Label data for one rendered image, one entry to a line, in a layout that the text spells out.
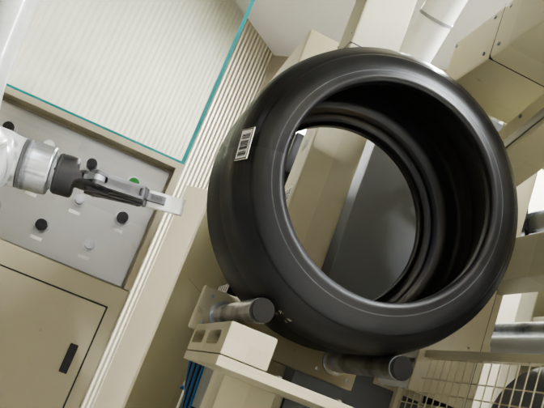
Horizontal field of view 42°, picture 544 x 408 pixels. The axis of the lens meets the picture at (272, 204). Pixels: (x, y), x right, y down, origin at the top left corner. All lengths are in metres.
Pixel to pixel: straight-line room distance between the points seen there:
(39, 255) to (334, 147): 0.79
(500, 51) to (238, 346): 0.88
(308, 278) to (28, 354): 0.87
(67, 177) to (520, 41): 0.97
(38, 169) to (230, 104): 4.81
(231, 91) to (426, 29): 3.73
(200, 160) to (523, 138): 4.32
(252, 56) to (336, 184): 4.58
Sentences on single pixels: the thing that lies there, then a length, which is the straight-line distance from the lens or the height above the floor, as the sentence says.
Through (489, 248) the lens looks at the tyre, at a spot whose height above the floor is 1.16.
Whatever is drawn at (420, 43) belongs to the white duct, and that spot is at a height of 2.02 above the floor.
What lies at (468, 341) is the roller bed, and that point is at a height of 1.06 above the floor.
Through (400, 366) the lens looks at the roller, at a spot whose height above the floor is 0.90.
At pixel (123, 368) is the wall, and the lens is 5.46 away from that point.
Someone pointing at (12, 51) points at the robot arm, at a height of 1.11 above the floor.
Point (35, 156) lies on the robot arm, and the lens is 1.29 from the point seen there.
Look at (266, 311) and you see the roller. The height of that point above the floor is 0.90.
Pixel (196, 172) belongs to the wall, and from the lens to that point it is 5.78.
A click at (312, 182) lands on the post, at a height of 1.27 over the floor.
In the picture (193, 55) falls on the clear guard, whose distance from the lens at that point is 2.08.
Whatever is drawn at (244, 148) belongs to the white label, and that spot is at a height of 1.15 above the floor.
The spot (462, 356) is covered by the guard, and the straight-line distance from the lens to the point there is 1.55.
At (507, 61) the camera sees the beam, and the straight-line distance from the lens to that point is 1.71.
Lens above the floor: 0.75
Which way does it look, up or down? 15 degrees up
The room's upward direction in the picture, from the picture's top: 21 degrees clockwise
